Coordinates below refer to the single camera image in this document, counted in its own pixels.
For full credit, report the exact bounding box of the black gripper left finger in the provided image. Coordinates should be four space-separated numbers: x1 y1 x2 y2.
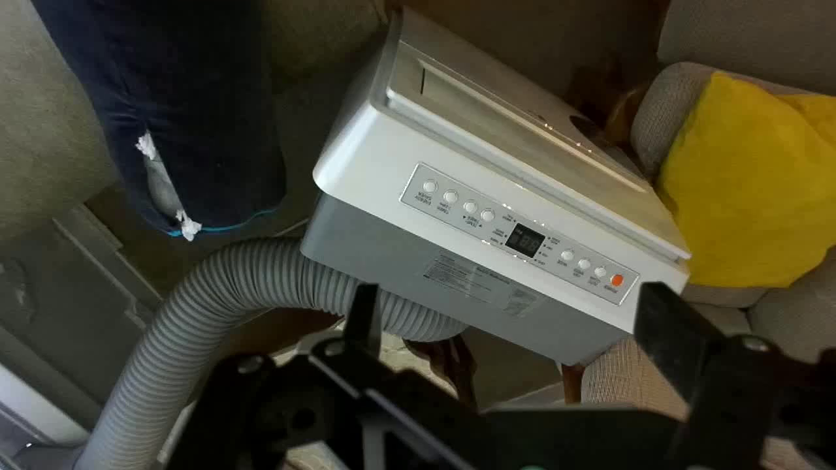
164 282 455 470

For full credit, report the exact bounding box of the yellow cushion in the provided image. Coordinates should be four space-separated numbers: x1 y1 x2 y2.
656 71 836 293

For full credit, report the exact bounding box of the white knotted blanket tie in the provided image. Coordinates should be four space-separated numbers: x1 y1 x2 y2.
133 128 204 246

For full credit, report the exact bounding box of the grey corrugated exhaust hose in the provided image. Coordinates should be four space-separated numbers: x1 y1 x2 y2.
72 238 468 470

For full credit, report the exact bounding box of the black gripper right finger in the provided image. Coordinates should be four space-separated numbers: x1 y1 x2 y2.
632 278 836 470

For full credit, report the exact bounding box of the white portable air conditioner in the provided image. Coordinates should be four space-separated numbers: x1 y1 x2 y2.
298 7 694 364

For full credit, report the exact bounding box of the olive grey sofa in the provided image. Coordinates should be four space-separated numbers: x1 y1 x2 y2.
0 0 390 242

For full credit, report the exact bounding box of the navy blue blanket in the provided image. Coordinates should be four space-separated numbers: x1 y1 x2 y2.
35 0 291 242

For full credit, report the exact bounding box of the beige corduroy recliner armchair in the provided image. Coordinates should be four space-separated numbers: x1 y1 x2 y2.
573 0 836 419

